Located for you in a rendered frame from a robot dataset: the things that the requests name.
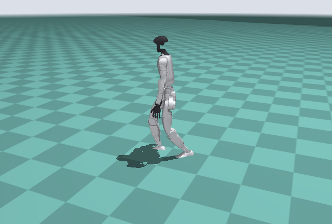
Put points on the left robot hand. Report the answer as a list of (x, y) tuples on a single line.
[(156, 110)]

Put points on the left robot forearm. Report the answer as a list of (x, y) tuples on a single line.
[(160, 93)]

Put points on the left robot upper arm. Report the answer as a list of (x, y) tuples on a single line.
[(163, 69)]

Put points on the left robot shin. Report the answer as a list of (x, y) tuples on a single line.
[(175, 139)]

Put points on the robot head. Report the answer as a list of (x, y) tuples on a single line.
[(160, 40)]

